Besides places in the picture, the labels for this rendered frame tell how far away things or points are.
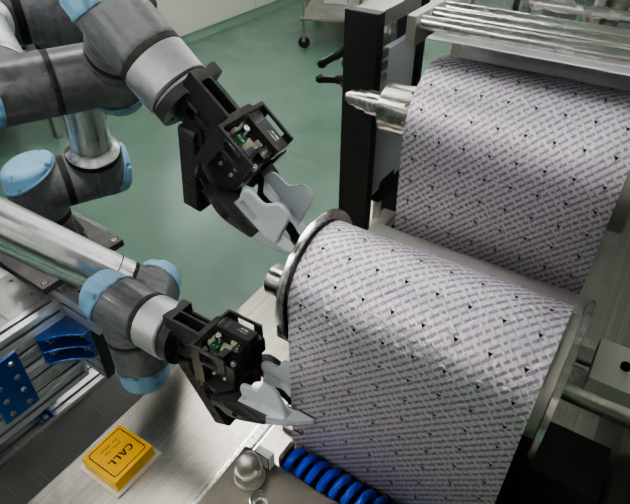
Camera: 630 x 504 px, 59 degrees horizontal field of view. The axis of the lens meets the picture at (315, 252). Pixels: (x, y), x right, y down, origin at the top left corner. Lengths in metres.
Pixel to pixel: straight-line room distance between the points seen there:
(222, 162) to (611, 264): 0.92
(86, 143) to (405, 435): 0.93
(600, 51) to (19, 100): 0.60
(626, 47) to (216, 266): 2.15
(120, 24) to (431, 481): 0.55
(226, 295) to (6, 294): 1.12
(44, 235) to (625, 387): 0.75
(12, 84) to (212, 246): 2.08
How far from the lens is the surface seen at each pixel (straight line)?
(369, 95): 0.75
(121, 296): 0.76
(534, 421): 0.50
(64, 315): 1.48
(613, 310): 1.19
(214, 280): 2.51
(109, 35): 0.62
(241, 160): 0.56
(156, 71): 0.60
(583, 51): 0.65
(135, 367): 0.83
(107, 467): 0.87
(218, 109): 0.57
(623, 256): 1.34
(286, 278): 0.53
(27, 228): 0.90
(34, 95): 0.70
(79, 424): 1.86
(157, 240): 2.81
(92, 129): 1.24
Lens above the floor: 1.64
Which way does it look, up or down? 38 degrees down
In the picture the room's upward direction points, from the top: straight up
